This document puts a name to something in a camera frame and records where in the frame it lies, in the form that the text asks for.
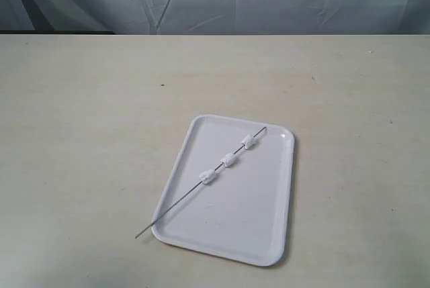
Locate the white marshmallow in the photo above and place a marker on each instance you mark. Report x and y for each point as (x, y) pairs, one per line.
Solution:
(229, 159)

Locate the white rectangular plastic tray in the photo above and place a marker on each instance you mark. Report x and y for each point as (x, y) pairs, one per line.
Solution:
(242, 214)

